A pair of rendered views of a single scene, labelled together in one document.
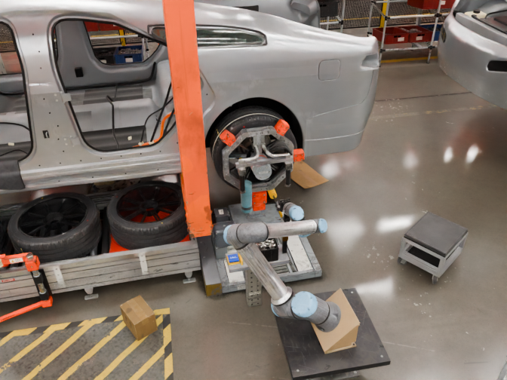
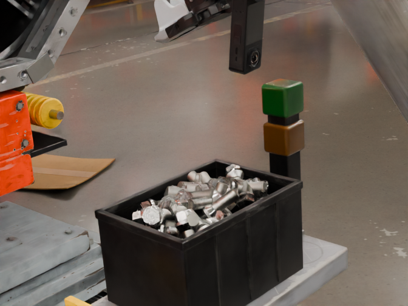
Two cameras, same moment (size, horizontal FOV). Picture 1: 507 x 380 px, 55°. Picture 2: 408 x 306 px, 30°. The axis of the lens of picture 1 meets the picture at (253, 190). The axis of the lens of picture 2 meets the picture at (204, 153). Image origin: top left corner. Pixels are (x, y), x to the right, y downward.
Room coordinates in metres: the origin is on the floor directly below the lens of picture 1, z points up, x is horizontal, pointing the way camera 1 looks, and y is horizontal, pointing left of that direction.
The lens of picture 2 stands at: (1.85, 0.39, 0.90)
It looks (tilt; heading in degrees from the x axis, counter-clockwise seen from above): 20 degrees down; 325
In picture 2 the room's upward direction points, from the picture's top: 4 degrees counter-clockwise
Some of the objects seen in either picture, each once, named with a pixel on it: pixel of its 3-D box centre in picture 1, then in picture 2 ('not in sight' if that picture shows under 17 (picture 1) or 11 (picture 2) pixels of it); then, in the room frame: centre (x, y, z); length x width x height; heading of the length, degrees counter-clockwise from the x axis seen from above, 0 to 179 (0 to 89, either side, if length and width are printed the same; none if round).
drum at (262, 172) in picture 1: (259, 165); not in sight; (3.07, -0.05, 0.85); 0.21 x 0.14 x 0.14; 12
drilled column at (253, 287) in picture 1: (253, 281); not in sight; (2.50, 0.01, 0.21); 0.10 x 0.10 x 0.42; 12
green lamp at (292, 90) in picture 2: not in sight; (282, 98); (2.55, -0.21, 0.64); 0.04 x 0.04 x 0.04; 12
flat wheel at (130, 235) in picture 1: (151, 214); not in sight; (3.08, 0.83, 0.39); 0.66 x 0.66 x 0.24
